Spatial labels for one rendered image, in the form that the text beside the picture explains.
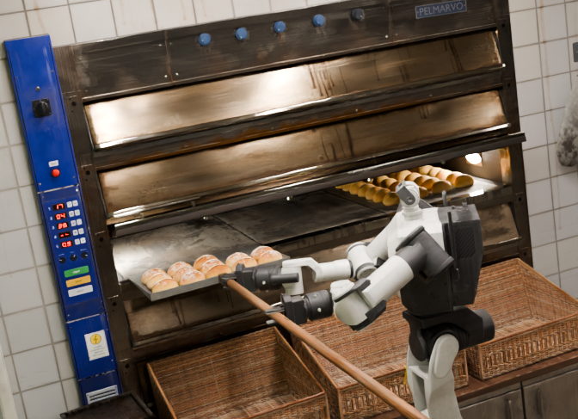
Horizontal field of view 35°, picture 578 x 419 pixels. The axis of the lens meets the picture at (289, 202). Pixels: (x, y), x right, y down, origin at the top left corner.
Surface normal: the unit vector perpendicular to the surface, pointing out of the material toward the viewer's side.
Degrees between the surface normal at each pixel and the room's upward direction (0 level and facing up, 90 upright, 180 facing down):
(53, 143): 90
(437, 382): 90
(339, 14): 90
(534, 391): 90
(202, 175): 70
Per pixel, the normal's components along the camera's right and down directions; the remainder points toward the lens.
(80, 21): 0.36, 0.15
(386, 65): 0.26, -0.18
